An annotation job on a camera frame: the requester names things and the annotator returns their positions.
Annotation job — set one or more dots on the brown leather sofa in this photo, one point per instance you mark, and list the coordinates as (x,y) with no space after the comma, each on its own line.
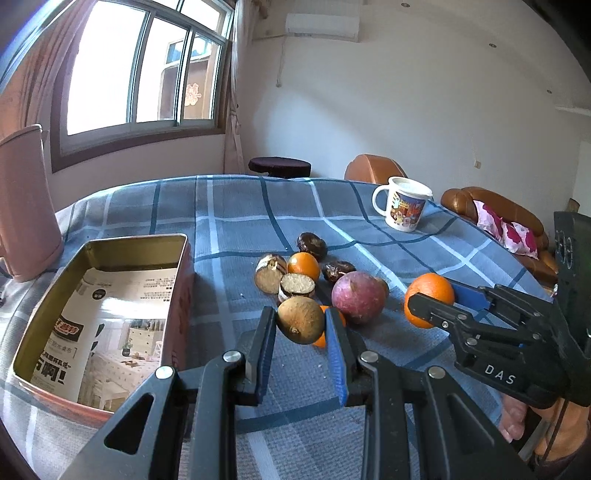
(461,201)

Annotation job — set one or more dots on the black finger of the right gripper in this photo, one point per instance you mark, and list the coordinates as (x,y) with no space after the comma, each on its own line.
(462,324)

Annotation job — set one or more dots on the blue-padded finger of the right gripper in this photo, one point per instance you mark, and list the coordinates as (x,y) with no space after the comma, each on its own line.
(507,304)

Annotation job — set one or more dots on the pink floral cushion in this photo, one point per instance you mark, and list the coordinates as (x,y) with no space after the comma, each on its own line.
(513,236)

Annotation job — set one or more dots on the white wall air conditioner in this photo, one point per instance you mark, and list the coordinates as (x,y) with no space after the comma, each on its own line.
(323,26)

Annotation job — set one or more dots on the person's right hand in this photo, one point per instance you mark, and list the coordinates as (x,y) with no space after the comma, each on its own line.
(512,422)

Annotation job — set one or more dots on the white cartoon mug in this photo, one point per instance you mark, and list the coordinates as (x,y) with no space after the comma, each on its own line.
(406,200)

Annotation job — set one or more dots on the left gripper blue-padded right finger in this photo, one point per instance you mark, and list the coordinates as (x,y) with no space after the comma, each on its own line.
(344,347)

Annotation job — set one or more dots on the brown round kiwi fruit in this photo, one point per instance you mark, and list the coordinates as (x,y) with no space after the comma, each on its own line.
(301,320)

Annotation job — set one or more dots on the dark round stool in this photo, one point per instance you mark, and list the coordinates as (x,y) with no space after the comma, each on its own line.
(280,167)

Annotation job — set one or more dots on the small orange tangerine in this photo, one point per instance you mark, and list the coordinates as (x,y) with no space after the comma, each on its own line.
(305,264)

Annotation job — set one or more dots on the small orange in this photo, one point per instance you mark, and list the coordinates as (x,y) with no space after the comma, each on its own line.
(322,340)

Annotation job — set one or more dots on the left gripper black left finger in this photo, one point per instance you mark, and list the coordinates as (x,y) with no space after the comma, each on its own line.
(256,347)

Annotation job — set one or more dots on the sliding glass window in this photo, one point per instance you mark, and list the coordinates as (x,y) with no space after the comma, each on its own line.
(140,72)

